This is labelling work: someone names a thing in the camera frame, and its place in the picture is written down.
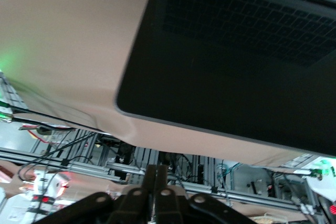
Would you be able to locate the aluminium extrusion frame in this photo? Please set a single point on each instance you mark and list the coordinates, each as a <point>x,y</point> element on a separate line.
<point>89,170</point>

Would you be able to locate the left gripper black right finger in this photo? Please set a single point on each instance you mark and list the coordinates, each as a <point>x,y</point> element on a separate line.
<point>162,176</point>

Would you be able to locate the brown table cloth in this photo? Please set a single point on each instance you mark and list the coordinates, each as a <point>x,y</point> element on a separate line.
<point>65,37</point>

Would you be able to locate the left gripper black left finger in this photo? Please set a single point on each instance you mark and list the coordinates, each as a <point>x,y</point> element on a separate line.
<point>151,176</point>

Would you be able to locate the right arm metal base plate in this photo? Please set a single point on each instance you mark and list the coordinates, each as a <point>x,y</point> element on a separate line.
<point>302,162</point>

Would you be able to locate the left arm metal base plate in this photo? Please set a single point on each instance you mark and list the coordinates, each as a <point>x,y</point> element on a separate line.
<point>10,90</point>

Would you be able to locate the grey laptop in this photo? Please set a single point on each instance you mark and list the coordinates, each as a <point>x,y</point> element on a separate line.
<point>223,77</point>

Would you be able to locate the white box with red lights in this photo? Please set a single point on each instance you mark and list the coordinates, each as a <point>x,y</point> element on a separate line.
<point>47,182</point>

